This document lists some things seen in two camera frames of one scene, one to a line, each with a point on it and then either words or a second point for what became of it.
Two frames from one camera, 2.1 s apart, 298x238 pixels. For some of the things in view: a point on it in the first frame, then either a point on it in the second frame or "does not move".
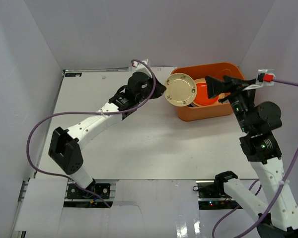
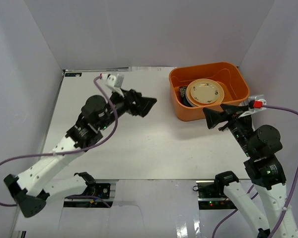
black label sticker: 73,74 does not move
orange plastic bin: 223,109 does not move
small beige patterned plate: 180,89 to 204,92
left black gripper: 153,87 to 133,102
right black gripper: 215,87 to 213,117
